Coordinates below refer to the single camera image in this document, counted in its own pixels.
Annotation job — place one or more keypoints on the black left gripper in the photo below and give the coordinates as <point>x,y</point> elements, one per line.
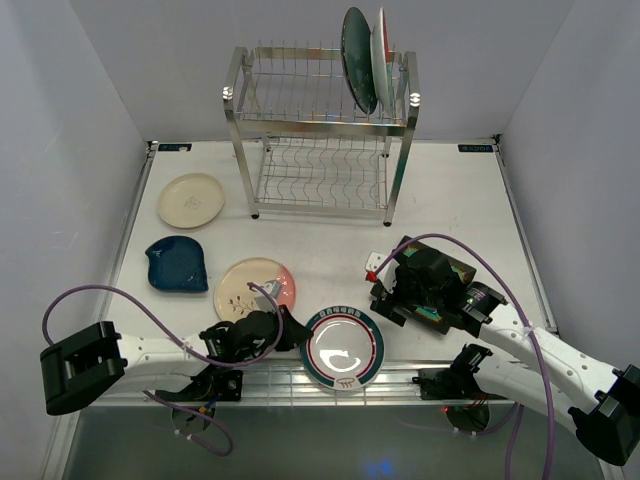
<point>293,332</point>

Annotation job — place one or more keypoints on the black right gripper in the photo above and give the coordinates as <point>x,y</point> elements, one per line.
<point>384,305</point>

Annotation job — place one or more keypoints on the green square plate dark rim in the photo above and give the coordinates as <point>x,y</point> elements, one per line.
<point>458,276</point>

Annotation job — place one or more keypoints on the white plate green red rim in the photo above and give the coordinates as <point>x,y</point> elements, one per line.
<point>346,350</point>

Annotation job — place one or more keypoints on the cream and pink plate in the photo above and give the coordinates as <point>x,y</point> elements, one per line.
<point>234,300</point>

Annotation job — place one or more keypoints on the dark teal floral plate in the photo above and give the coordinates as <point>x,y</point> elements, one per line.
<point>356,60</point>

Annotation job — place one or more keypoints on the red and teal floral plate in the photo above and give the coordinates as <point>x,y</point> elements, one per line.
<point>381,62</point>

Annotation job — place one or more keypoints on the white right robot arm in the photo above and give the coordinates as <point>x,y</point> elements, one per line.
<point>596,401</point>

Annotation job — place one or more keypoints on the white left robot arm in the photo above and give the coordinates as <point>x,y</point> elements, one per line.
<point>98,360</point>

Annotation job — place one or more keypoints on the dark blue leaf-shaped dish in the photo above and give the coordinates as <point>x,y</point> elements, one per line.
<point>177,265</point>

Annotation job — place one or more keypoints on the two-tier steel dish rack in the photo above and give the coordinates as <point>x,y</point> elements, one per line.
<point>301,143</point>

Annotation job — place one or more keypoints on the cream round plate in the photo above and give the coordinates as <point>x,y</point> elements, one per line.
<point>190,201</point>

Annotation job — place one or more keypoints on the right corner table label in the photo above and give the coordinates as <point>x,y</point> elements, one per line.
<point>475,148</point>

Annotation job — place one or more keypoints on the corner table label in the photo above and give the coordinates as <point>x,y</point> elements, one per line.
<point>175,147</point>
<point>475,148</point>

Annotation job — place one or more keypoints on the left corner table label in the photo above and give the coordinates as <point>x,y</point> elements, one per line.
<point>175,147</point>

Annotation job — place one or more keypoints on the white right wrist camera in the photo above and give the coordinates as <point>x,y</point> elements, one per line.
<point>374,270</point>

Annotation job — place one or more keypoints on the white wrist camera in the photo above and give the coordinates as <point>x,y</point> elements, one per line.
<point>265,295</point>
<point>374,270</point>

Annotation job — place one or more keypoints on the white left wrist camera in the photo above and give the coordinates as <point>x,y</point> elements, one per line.
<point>265,295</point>

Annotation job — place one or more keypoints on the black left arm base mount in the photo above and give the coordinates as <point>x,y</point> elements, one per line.
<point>223,386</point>

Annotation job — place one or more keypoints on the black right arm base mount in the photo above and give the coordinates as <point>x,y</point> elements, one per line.
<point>446,384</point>

